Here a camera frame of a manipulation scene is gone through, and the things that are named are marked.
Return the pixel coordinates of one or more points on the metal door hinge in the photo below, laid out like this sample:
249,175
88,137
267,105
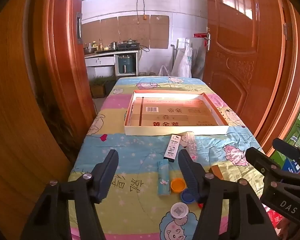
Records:
288,31

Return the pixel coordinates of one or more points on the large white plastic bag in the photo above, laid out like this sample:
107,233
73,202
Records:
183,60

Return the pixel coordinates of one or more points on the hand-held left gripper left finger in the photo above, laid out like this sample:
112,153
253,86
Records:
110,172

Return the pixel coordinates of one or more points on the metal kettle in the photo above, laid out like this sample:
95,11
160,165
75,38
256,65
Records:
112,45

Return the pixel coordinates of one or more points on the plain wooden door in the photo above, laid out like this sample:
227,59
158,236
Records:
10,130

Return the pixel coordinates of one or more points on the white cat-print lighter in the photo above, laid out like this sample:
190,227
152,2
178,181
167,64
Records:
172,147

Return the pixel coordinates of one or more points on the carved wooden door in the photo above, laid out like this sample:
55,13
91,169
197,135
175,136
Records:
240,55

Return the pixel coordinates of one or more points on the metal basin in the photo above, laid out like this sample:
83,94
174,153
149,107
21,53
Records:
90,50

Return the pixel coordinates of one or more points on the teal air fryer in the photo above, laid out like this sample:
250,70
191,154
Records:
125,63

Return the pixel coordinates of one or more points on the clear floral lighter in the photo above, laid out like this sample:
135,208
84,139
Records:
191,142

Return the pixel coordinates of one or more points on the white bottle cap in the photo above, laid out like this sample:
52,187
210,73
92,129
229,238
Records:
179,210

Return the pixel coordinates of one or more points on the black gas stove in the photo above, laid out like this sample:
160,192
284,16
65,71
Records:
128,46

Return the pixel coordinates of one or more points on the red bottle cap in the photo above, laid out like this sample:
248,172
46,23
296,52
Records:
200,205

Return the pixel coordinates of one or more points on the cardboard wall sheets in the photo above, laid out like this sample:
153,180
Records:
130,30

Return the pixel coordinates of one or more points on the white kitchen cabinet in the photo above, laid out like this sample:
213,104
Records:
100,61

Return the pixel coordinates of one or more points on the blue bottle cap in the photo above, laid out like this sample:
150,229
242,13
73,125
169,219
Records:
187,197

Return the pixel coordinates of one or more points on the metal strike plate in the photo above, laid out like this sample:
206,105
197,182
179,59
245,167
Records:
79,28

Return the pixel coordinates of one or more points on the plain orange bottle cap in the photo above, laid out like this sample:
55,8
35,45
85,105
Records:
178,185

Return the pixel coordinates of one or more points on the cartoon printed blanket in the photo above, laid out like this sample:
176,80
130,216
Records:
130,155

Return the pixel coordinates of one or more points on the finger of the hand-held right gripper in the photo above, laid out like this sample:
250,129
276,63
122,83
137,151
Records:
286,150
256,157

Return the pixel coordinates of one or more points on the red packet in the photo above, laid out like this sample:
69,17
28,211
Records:
272,216

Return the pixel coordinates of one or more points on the blue floral lighter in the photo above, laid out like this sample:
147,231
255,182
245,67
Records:
163,180

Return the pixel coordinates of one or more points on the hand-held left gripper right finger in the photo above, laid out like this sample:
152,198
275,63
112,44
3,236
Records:
190,177

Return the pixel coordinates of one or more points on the shallow cardboard box tray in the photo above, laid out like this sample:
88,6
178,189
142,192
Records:
165,120

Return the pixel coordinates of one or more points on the wooden door frame post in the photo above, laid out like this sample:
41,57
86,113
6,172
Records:
65,55
290,80

